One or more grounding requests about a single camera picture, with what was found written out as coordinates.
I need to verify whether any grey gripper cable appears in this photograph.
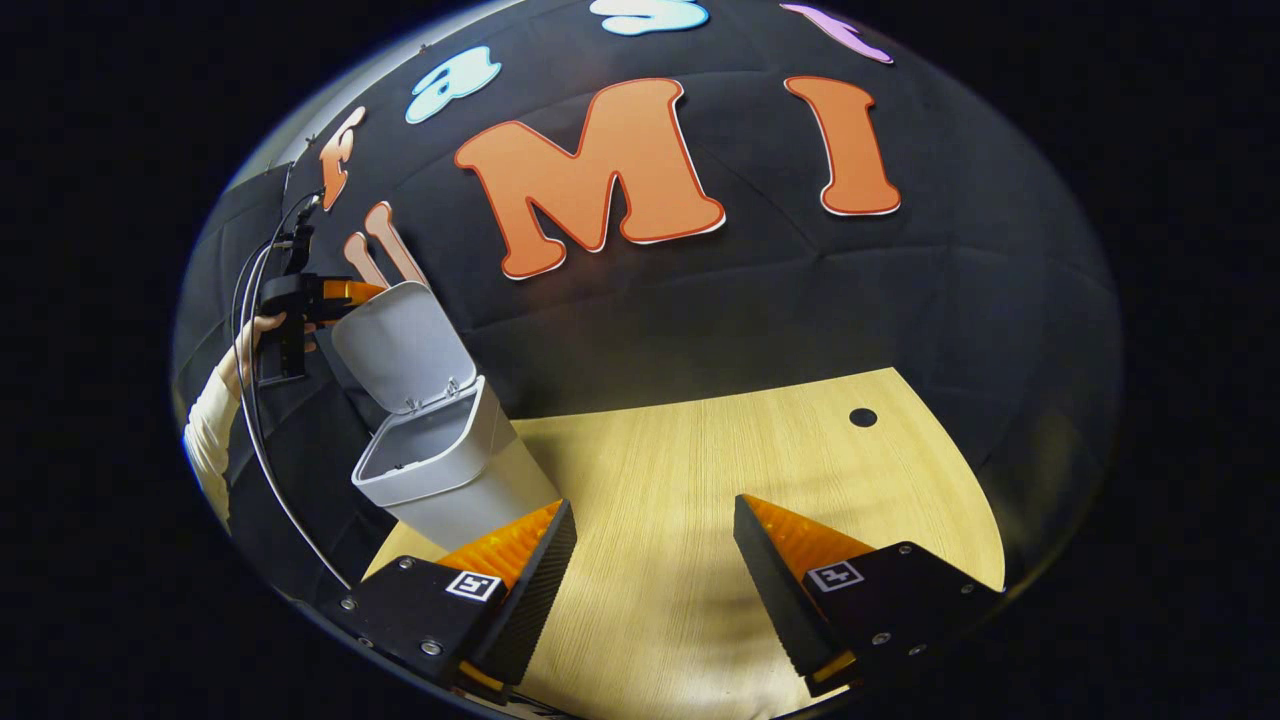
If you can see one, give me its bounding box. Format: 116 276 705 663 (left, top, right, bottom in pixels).
229 190 353 591

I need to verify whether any black backdrop cloth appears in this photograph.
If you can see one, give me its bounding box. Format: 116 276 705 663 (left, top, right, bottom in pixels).
175 0 1121 601

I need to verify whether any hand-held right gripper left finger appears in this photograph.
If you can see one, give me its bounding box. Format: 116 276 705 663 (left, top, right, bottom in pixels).
335 498 579 707

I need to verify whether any wooden desktop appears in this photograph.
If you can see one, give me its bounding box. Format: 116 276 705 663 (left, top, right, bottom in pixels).
362 366 1007 720

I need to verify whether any white desktop garbage bin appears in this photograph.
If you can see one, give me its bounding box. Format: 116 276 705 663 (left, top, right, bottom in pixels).
330 280 563 553

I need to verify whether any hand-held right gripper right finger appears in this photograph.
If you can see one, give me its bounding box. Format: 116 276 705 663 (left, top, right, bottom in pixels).
733 493 1007 700

